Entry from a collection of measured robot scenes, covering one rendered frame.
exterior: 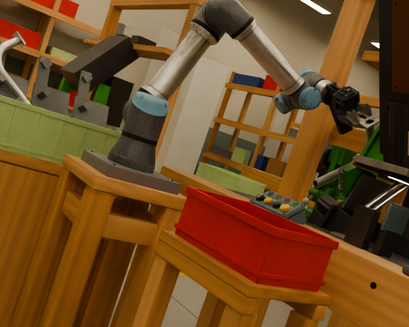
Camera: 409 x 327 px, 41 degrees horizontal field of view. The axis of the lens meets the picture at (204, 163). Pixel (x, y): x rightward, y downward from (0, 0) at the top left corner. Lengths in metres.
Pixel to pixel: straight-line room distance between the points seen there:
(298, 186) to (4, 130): 1.18
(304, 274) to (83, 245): 0.66
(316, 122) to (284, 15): 8.58
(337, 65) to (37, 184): 1.28
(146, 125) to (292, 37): 9.43
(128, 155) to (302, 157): 0.91
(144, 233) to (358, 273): 0.65
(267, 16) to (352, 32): 8.22
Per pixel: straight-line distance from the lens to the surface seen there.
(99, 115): 2.33
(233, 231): 1.20
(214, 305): 1.48
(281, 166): 7.72
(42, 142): 1.97
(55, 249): 1.85
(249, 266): 1.15
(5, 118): 1.93
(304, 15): 11.21
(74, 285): 1.64
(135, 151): 1.68
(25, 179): 1.97
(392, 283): 1.31
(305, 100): 1.84
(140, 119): 1.69
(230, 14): 1.79
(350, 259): 1.37
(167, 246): 1.32
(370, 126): 1.84
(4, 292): 2.08
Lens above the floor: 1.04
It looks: 3 degrees down
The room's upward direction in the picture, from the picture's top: 19 degrees clockwise
